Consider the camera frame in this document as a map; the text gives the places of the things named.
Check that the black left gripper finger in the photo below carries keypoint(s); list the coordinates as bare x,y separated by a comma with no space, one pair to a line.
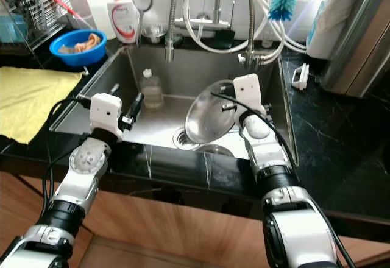
135,106
114,89

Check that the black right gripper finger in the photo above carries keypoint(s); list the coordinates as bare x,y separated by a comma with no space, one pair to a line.
225,107

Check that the deep steel mixing bowl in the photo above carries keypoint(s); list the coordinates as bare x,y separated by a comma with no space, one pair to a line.
210,116

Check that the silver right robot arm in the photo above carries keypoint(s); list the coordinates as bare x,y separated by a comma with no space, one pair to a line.
298,231

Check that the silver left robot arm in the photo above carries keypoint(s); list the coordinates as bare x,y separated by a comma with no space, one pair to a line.
88,167

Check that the clear plastic bottle white cap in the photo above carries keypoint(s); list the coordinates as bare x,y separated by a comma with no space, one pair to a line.
151,91

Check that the stainless steel sink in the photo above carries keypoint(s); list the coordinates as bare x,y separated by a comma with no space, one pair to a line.
158,119

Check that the small metal clip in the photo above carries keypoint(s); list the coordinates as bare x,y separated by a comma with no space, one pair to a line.
85,69

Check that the blue plastic bowl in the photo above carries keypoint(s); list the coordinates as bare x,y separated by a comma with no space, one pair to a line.
73,58

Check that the orange scrubber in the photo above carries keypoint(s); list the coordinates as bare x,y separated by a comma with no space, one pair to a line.
88,41

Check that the small steel bowl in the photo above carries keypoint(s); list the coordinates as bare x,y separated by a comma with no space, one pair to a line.
152,33

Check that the white soap bottle red pump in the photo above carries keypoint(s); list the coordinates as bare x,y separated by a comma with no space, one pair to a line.
123,21

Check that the green sponge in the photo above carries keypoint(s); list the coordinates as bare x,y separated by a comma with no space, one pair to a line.
221,36

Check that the white plastic clip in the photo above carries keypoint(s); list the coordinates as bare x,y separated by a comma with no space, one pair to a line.
300,76

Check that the steel filter tap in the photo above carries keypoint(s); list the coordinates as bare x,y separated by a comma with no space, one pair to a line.
250,36

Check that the steel spring neck faucet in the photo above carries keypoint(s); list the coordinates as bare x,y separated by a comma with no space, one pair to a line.
170,36

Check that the translucent white spray bottle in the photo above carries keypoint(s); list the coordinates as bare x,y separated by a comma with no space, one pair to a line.
97,9

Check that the yellow cloth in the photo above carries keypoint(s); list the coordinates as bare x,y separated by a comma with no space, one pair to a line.
30,100

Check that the white jug blue label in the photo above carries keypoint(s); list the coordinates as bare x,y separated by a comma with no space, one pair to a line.
317,36

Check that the tall steel appliance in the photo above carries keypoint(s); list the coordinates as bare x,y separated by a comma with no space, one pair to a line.
359,55

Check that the wooden cabinet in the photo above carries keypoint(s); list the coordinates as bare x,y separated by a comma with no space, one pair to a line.
189,250

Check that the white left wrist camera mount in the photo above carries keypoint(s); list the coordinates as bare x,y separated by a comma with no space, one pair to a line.
106,112

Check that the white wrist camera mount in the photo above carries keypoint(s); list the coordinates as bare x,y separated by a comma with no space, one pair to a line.
250,91
106,112

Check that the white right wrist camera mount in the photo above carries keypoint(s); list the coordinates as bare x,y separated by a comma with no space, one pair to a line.
250,91

